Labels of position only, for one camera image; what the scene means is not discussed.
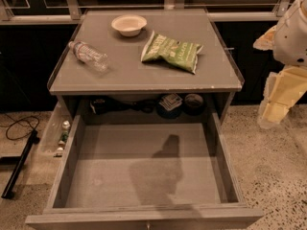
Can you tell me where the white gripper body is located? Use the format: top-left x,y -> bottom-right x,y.
263,65 -> 307,110

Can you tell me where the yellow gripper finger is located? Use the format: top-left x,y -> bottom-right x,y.
253,26 -> 276,51
257,101 -> 289,129

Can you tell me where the green jalapeno chip bag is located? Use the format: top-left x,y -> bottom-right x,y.
141,32 -> 203,74

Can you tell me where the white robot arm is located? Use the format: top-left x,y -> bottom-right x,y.
253,0 -> 307,128

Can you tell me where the grey cabinet with top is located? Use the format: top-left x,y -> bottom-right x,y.
48,9 -> 244,118

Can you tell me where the open grey top drawer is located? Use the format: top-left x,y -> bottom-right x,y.
26,111 -> 263,230

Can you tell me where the stack of cards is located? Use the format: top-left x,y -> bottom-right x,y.
159,93 -> 182,111

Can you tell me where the white paper bowl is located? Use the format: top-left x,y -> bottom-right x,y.
111,14 -> 147,37

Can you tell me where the clear plastic water bottle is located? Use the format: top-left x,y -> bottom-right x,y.
68,41 -> 109,73

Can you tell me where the clear plastic storage bin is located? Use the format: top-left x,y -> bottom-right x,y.
38,103 -> 72,157

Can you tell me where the black floor stand bar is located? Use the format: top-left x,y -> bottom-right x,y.
1,129 -> 39,199

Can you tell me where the metal window railing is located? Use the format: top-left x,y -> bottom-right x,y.
0,0 -> 295,25

